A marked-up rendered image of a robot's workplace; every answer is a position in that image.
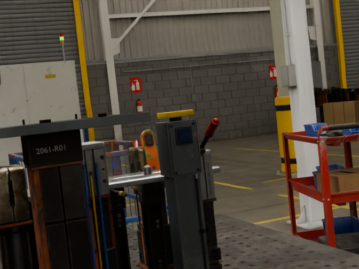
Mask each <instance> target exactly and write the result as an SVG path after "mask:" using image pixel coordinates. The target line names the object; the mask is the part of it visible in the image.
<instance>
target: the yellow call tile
mask: <svg viewBox="0 0 359 269"><path fill-rule="evenodd" d="M192 115H194V112H193V109H191V110H179V111H173V112H164V113H157V118H158V119H159V118H169V121H170V122H173V121H181V120H182V117H183V116H192Z"/></svg>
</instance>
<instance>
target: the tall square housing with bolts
mask: <svg viewBox="0 0 359 269"><path fill-rule="evenodd" d="M82 152H83V163H82V173H83V182H84V191H85V206H86V207H87V216H86V217H87V218H88V224H89V233H90V242H91V251H92V260H93V269H118V261H117V255H116V248H115V247H113V238H112V229H111V220H110V211H109V205H108V197H111V194H110V187H109V182H108V173H107V163H106V154H105V144H104V142H101V141H89V142H83V143H82Z"/></svg>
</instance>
